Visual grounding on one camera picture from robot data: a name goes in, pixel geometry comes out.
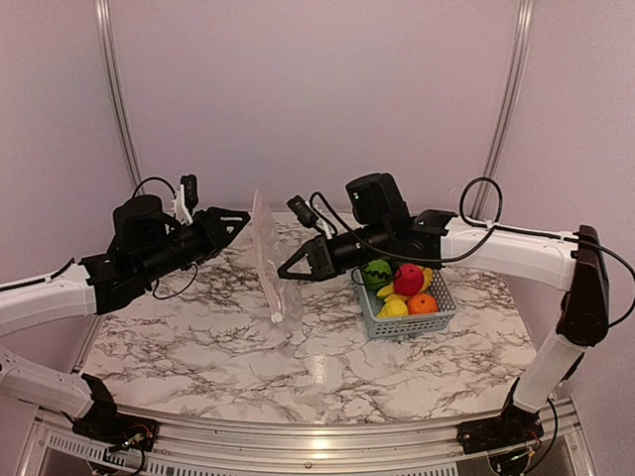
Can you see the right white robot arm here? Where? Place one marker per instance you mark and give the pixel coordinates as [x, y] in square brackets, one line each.
[570, 262]

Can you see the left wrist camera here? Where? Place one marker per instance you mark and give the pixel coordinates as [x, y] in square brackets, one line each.
[186, 199]

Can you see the grey plastic basket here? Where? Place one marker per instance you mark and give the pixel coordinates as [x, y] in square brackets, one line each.
[405, 325]

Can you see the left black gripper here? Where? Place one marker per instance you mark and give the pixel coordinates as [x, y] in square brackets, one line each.
[209, 219]

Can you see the clear zip top bag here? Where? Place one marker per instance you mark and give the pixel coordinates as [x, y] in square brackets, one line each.
[283, 296]

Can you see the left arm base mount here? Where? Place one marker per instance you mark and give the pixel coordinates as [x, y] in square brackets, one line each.
[117, 430]

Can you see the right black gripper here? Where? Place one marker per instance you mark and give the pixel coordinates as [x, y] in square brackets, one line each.
[321, 259]

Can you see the aluminium frame post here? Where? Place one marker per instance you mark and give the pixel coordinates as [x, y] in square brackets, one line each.
[108, 50]
[512, 86]

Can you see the orange toy orange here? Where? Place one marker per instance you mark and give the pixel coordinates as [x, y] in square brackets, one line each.
[422, 303]

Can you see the red toy apple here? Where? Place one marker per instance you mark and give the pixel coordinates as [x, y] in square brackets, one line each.
[409, 280]

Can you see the yellow toy lemon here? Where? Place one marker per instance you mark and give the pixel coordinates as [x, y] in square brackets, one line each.
[394, 306]

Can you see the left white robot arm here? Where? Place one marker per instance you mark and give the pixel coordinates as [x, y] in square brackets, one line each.
[45, 299]

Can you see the green toy watermelon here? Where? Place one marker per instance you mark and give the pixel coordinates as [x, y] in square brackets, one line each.
[376, 274]

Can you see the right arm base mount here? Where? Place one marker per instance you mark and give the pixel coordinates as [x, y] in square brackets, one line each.
[491, 433]

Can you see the right aluminium frame post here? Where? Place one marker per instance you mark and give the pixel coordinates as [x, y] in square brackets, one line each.
[512, 86]

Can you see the left aluminium frame post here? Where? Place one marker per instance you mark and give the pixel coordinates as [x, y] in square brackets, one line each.
[108, 50]

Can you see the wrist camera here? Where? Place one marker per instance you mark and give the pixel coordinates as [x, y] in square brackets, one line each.
[310, 217]
[186, 199]

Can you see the front aluminium rail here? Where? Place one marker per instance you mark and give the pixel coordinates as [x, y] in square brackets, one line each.
[189, 445]

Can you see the yellow toy banana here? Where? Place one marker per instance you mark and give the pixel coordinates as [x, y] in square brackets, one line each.
[389, 289]

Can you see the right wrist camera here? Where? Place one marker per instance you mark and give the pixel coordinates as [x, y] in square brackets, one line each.
[310, 217]

